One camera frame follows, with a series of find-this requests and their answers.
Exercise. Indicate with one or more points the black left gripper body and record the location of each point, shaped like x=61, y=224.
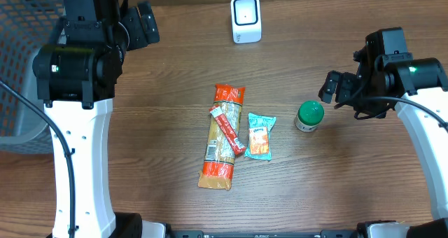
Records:
x=141, y=26

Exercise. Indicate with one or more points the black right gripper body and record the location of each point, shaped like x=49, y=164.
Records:
x=340, y=87

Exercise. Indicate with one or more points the green lid jar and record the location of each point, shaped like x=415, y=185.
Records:
x=309, y=116

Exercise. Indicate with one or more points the teal orange snack packet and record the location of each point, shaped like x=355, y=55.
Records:
x=259, y=132

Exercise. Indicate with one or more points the red stick sachet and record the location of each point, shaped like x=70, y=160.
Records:
x=236, y=145

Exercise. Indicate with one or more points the long orange pasta packet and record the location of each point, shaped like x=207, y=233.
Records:
x=219, y=159

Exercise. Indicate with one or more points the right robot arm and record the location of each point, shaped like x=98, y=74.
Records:
x=389, y=78

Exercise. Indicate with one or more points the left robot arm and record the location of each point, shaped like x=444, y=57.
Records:
x=76, y=73

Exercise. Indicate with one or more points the white barcode scanner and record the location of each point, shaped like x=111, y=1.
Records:
x=246, y=21

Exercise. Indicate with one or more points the grey plastic mesh basket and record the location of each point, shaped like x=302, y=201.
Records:
x=26, y=25

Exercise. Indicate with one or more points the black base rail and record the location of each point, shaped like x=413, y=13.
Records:
x=321, y=234

